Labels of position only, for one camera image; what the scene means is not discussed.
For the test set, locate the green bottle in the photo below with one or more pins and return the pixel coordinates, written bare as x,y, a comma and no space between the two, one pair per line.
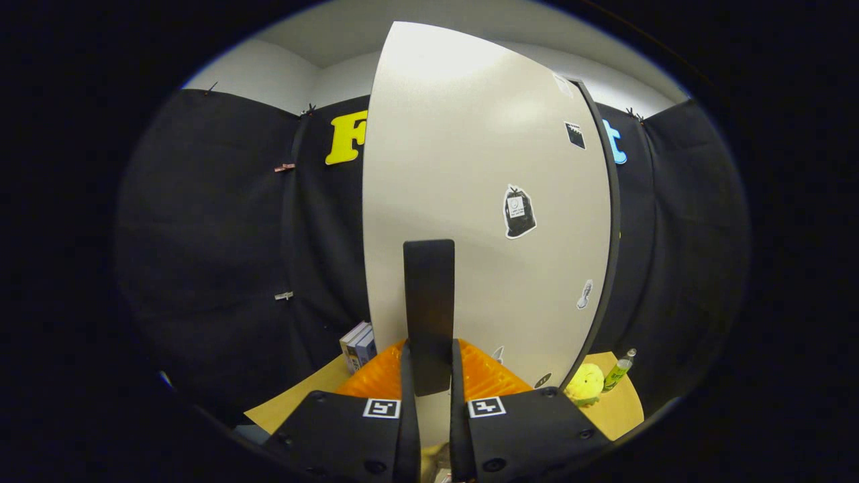
617,372

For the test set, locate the beige shoe cabinet door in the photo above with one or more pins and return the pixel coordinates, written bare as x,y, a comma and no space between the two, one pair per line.
456,134

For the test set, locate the grey shoe cabinet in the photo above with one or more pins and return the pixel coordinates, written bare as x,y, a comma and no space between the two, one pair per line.
614,221

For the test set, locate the yellow-spined book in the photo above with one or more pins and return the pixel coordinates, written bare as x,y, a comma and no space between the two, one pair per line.
347,342

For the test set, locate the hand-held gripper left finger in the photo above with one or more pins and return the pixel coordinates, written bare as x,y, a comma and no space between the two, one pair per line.
335,436

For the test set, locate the silver clip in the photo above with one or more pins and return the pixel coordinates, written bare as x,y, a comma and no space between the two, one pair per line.
284,295

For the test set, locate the black backdrop cloth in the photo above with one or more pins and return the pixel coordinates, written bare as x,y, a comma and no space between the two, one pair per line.
201,235

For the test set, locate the yellow round plush toy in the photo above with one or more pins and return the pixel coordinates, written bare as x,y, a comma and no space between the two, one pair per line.
584,384

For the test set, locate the white book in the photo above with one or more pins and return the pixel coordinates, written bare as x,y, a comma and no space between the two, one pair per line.
358,343

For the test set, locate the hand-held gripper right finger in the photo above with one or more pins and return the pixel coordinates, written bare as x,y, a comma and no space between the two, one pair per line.
530,436

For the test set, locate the pink clip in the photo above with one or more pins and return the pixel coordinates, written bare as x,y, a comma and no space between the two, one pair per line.
284,167

